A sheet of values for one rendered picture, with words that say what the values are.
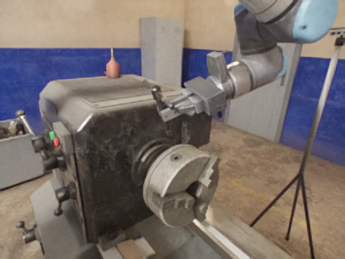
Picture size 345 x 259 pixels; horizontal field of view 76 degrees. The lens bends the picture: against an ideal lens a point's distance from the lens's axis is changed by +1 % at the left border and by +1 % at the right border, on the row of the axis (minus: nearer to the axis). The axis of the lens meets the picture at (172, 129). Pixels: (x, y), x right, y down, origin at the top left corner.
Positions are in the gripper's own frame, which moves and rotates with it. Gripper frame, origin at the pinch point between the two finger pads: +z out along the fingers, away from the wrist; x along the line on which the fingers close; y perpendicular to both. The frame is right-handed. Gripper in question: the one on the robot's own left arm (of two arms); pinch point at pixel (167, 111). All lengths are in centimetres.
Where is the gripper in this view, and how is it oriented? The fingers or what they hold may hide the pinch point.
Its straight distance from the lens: 56.6
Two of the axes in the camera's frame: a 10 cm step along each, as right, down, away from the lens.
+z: -9.0, 4.2, -1.5
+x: -3.5, -4.6, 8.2
